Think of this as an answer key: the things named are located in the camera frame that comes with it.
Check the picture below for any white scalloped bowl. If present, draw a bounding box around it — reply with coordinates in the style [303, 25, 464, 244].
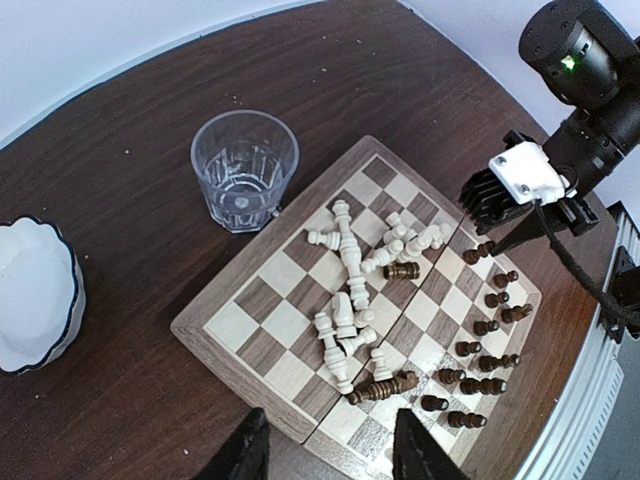
[1, 215, 87, 376]

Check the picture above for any wooden chess board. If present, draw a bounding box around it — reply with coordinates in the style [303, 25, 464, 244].
[171, 136, 534, 479]

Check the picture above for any aluminium front rail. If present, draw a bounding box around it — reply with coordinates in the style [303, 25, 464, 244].
[516, 202, 639, 479]

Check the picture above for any pile of white chess pieces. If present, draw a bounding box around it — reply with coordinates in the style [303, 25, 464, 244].
[307, 199, 452, 395]

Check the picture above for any dark chess piece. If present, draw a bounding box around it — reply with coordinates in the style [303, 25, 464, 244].
[420, 395, 449, 411]
[447, 411, 487, 429]
[473, 320, 500, 337]
[460, 378, 508, 396]
[478, 354, 521, 373]
[437, 368, 466, 385]
[462, 241, 495, 265]
[484, 291, 510, 308]
[455, 341, 482, 357]

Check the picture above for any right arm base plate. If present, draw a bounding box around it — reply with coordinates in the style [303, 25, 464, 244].
[599, 246, 639, 345]

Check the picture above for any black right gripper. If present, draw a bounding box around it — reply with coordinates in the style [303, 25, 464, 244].
[495, 1, 639, 253]

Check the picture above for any dark chess piece front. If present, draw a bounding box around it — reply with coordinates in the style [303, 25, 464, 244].
[447, 411, 487, 429]

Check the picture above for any clear drinking glass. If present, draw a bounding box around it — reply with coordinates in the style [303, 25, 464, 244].
[190, 109, 300, 234]

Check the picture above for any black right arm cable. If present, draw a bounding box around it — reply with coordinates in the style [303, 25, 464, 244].
[534, 199, 640, 341]

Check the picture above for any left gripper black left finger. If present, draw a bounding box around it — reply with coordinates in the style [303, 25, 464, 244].
[194, 407, 270, 480]

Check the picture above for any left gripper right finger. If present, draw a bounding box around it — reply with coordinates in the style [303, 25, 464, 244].
[392, 408, 468, 480]

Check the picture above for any pile of dark chess pieces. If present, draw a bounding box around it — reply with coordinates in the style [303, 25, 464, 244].
[346, 262, 420, 405]

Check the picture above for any dark chess piece eleventh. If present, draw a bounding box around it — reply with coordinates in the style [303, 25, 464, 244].
[493, 270, 519, 289]

